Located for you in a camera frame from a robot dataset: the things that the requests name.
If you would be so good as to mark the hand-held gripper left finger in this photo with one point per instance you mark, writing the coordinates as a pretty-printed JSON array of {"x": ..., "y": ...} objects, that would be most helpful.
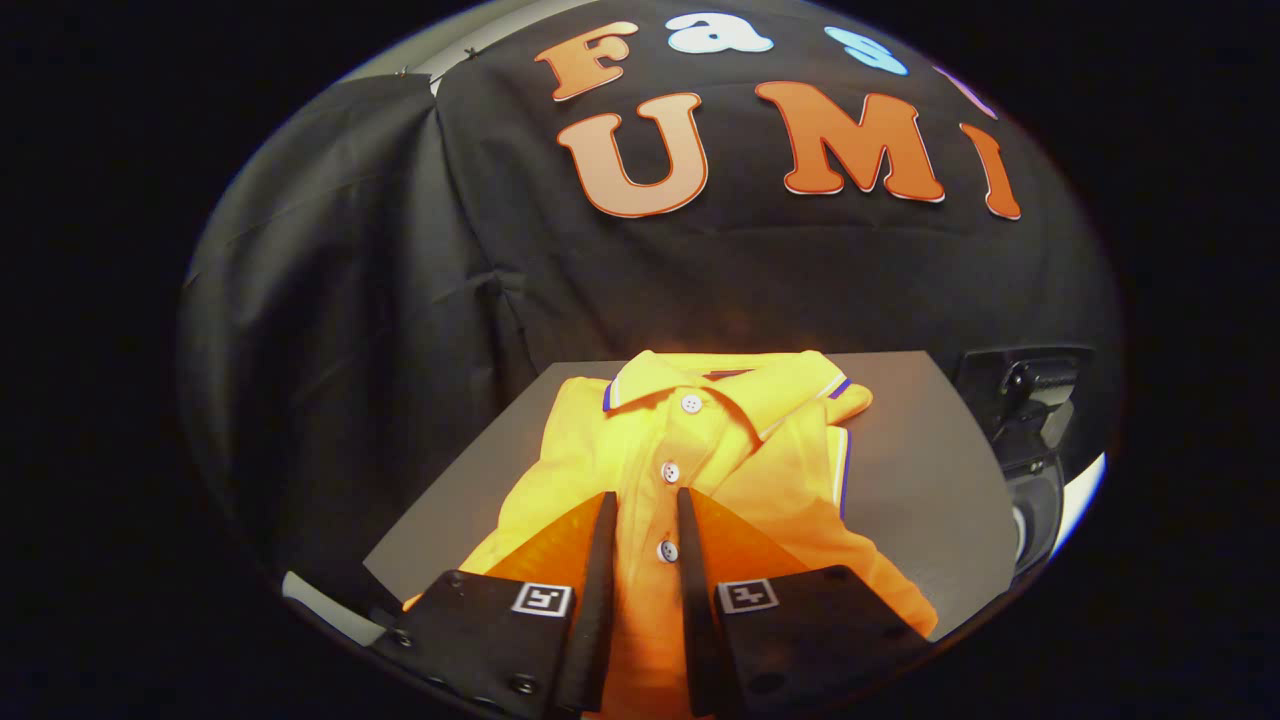
[{"x": 598, "y": 600}]

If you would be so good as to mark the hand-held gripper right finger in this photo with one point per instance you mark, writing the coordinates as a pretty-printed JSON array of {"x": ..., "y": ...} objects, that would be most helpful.
[{"x": 695, "y": 600}]

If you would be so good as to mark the orange polo shirt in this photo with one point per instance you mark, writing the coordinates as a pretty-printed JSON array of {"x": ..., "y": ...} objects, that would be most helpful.
[{"x": 700, "y": 440}]

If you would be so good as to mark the dark washing machine lid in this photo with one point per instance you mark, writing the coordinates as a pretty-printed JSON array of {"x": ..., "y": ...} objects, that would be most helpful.
[{"x": 1040, "y": 390}]

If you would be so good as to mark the grey platform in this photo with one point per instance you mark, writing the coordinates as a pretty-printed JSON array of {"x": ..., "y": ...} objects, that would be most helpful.
[{"x": 920, "y": 470}]

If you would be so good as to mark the black backdrop cloth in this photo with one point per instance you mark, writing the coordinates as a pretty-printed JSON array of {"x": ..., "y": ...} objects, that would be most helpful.
[{"x": 400, "y": 300}]

